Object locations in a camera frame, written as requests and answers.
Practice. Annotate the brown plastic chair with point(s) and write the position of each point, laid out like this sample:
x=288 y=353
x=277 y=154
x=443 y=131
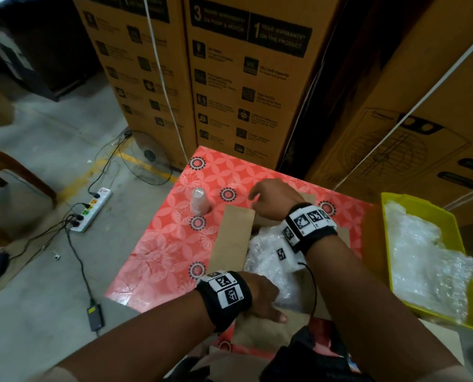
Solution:
x=13 y=167

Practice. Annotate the person's left forearm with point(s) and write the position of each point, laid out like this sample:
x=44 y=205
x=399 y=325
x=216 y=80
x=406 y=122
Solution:
x=133 y=346

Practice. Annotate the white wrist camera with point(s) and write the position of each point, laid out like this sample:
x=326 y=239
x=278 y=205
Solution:
x=284 y=254

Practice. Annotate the person's right forearm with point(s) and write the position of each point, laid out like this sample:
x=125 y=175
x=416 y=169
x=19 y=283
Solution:
x=372 y=314

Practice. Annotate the white power strip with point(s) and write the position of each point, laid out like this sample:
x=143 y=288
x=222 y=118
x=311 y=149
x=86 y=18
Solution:
x=91 y=209

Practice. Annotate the person's left hand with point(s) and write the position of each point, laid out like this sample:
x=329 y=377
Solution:
x=262 y=294

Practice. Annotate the bubble wrap bundle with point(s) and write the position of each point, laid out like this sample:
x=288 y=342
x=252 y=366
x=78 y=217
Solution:
x=424 y=262

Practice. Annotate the clear drinking glass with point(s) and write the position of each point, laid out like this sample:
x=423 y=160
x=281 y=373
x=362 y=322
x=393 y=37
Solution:
x=200 y=201

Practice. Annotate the stack of Crompton cartons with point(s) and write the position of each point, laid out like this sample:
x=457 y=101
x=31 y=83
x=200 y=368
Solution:
x=252 y=75

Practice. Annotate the bubble wrap sheet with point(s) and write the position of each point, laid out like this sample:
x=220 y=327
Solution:
x=268 y=262

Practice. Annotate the black wristband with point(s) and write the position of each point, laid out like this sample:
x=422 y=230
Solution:
x=223 y=298
x=310 y=226

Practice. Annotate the flat brown cardboard box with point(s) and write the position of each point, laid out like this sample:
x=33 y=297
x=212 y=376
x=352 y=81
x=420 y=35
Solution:
x=443 y=338

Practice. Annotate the person's right hand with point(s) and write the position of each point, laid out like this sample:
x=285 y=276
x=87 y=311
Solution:
x=275 y=199

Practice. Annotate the person's dark clothing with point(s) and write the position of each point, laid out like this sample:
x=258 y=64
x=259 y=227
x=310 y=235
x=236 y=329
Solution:
x=244 y=366

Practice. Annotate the small cardboard box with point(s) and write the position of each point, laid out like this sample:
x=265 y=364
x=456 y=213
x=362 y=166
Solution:
x=228 y=242

